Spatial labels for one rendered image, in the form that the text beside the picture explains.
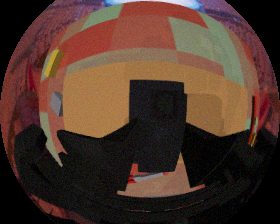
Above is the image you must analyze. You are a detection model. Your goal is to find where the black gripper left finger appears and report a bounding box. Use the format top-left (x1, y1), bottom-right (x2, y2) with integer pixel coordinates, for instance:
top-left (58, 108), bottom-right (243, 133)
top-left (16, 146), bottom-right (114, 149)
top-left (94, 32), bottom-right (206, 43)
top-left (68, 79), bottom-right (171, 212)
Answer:
top-left (56, 117), bottom-right (139, 192)

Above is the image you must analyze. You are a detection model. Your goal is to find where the tan wooden panel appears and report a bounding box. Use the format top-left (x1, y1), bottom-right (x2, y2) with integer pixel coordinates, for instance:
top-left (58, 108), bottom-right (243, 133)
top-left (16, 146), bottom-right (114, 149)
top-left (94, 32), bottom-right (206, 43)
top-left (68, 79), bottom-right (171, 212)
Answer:
top-left (62, 61), bottom-right (249, 138)

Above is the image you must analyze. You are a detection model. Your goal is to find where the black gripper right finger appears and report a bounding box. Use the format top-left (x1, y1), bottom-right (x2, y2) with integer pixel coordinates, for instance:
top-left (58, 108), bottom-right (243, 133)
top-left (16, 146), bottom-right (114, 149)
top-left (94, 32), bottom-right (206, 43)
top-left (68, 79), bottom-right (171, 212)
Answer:
top-left (180, 123), bottom-right (251, 188)

